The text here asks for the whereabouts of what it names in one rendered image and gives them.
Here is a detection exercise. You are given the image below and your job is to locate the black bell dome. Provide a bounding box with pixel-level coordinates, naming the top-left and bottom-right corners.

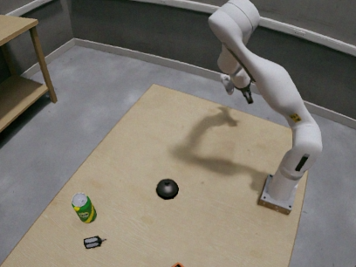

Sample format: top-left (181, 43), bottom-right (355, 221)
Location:
top-left (156, 179), bottom-right (179, 200)

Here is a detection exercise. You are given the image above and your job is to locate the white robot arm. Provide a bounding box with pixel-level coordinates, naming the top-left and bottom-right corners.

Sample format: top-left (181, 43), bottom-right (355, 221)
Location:
top-left (208, 0), bottom-right (322, 202)

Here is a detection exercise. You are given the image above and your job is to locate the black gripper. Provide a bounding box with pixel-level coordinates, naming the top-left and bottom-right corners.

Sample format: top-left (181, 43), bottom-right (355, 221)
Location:
top-left (235, 80), bottom-right (254, 104)

